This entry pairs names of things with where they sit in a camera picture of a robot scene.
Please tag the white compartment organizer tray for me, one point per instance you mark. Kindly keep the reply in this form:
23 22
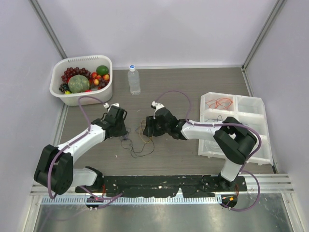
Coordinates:
250 111

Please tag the red grape bunch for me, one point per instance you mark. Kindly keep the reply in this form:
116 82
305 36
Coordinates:
70 72

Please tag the clear plastic water bottle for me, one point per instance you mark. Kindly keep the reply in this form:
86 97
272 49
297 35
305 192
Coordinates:
134 80

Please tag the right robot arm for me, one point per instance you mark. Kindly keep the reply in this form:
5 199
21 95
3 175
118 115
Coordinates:
237 141

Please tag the green melon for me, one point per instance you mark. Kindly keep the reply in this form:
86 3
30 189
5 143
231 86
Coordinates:
78 84

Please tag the red yellow peaches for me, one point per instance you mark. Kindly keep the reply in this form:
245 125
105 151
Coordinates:
99 81

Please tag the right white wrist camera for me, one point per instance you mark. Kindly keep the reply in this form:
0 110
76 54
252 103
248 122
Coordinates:
156 106

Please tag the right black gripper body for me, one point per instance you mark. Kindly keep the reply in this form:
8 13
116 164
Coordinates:
155 128

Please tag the dark grape bunch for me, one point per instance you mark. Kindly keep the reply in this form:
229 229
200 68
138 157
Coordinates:
64 88

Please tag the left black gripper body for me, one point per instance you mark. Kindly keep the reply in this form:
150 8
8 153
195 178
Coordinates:
120 130

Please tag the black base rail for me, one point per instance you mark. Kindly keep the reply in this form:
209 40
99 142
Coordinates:
163 186

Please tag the green lime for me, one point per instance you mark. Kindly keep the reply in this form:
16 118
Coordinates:
102 70

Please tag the white plastic basket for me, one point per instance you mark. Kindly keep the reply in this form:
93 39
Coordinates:
90 63

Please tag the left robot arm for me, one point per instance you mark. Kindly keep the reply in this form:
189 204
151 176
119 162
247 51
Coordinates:
55 169

